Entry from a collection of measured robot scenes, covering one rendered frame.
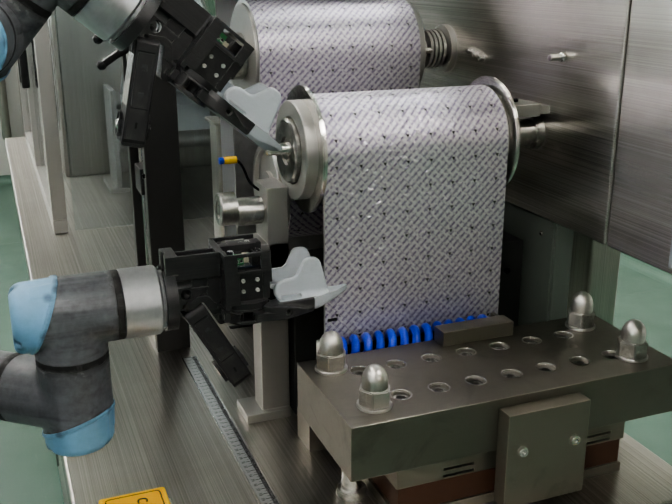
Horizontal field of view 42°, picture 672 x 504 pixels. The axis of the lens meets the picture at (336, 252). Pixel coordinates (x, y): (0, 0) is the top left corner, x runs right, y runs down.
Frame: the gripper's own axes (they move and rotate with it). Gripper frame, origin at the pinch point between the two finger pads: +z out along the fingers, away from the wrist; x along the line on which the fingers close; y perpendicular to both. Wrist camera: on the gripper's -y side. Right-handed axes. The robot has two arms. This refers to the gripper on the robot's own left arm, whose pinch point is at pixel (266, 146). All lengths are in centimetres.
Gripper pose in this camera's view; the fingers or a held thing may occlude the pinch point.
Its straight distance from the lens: 99.1
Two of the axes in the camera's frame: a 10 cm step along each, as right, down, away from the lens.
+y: 6.0, -8.0, -0.1
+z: 7.1, 5.3, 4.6
